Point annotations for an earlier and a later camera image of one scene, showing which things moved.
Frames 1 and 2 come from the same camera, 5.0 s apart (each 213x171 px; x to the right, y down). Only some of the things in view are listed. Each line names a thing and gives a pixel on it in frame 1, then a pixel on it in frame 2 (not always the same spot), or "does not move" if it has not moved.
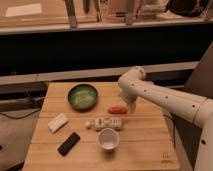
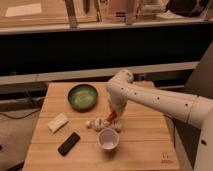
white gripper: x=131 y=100 to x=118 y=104
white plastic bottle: x=104 y=122 does not move
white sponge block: x=57 y=123 does not move
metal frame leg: x=71 y=10 does not move
